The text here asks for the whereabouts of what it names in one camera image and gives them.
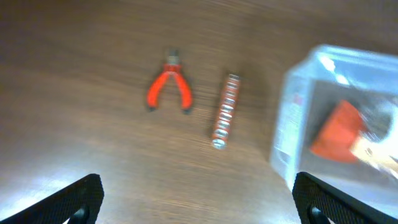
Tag clear plastic container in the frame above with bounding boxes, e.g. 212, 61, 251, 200
271, 45, 397, 217

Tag orange scraper wooden handle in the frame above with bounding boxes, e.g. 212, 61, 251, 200
309, 99, 398, 180

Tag orange socket bit rail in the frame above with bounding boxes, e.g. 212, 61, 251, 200
211, 73, 241, 150

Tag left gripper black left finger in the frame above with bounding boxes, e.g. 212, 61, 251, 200
1, 174, 104, 224

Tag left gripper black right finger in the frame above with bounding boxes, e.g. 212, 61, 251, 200
292, 172, 397, 224

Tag orange handled pliers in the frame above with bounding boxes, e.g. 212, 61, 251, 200
145, 48, 194, 114

